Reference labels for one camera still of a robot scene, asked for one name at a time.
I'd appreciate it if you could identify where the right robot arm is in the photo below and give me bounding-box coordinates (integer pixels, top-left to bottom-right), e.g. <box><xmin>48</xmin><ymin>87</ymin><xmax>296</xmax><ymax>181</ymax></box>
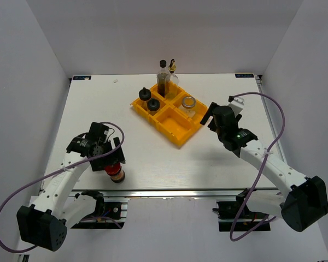
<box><xmin>201</xmin><ymin>101</ymin><xmax>328</xmax><ymax>232</ymax></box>

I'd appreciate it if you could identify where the clear glass jar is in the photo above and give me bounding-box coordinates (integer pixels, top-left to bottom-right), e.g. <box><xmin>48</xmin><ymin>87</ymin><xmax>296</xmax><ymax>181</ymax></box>
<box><xmin>180</xmin><ymin>96</ymin><xmax>196</xmax><ymax>118</ymax></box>

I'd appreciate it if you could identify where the dark sauce bottle black cap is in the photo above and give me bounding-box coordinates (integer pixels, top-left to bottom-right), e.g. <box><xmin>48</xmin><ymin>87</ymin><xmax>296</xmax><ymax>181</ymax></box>
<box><xmin>156</xmin><ymin>60</ymin><xmax>168</xmax><ymax>97</ymax></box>

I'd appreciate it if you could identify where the black-cap white spice jar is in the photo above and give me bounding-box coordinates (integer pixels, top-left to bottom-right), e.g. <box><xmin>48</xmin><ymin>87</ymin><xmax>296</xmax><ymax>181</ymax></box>
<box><xmin>147</xmin><ymin>98</ymin><xmax>160</xmax><ymax>116</ymax></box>

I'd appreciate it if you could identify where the red-lid spice jar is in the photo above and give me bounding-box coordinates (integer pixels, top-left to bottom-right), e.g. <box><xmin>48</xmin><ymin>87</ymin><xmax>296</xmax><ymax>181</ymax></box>
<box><xmin>104</xmin><ymin>163</ymin><xmax>125</xmax><ymax>183</ymax></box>

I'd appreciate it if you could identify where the left xdof label sticker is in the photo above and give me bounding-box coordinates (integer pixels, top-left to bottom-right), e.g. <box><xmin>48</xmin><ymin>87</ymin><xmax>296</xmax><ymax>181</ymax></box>
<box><xmin>72</xmin><ymin>75</ymin><xmax>91</xmax><ymax>81</ymax></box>

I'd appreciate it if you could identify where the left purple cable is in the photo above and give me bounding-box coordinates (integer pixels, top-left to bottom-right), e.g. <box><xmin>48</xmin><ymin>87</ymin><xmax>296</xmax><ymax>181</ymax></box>
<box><xmin>0</xmin><ymin>122</ymin><xmax>126</xmax><ymax>252</ymax></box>

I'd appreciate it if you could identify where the yellow four-compartment bin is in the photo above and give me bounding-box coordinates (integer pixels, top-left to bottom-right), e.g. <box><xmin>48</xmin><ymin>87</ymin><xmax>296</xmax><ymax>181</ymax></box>
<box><xmin>131</xmin><ymin>85</ymin><xmax>208</xmax><ymax>148</ymax></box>

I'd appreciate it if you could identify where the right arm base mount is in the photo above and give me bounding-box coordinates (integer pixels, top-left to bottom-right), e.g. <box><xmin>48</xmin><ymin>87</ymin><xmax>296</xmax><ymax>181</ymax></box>
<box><xmin>212</xmin><ymin>188</ymin><xmax>265</xmax><ymax>233</ymax></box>

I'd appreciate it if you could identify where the right xdof label sticker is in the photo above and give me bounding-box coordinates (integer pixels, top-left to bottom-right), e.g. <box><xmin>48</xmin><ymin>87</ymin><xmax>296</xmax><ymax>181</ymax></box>
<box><xmin>235</xmin><ymin>73</ymin><xmax>254</xmax><ymax>78</ymax></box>

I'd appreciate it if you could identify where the xdof label sticker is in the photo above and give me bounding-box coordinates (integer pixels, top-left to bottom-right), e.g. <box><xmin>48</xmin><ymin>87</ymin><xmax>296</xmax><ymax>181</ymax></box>
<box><xmin>72</xmin><ymin>75</ymin><xmax>91</xmax><ymax>81</ymax></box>
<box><xmin>235</xmin><ymin>73</ymin><xmax>254</xmax><ymax>78</ymax></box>

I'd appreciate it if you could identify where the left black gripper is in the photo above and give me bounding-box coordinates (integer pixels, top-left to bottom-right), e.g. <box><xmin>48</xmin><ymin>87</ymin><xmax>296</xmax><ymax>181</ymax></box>
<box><xmin>91</xmin><ymin>136</ymin><xmax>125</xmax><ymax>171</ymax></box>

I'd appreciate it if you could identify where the clear oil bottle gold spout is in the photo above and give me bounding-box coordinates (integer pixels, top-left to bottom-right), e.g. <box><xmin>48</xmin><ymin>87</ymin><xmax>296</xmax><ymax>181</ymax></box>
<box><xmin>165</xmin><ymin>59</ymin><xmax>179</xmax><ymax>100</ymax></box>

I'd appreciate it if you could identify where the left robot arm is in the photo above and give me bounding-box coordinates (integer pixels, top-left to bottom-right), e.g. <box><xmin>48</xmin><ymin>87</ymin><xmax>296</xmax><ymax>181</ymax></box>
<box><xmin>16</xmin><ymin>122</ymin><xmax>125</xmax><ymax>252</ymax></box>

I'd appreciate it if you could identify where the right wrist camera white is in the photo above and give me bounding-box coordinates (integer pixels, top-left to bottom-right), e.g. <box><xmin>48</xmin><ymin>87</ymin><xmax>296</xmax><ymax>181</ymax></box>
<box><xmin>227</xmin><ymin>96</ymin><xmax>245</xmax><ymax>117</ymax></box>

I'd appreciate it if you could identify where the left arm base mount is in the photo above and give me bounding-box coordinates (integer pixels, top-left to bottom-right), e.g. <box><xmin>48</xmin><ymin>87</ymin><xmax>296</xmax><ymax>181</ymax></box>
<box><xmin>71</xmin><ymin>190</ymin><xmax>128</xmax><ymax>229</ymax></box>

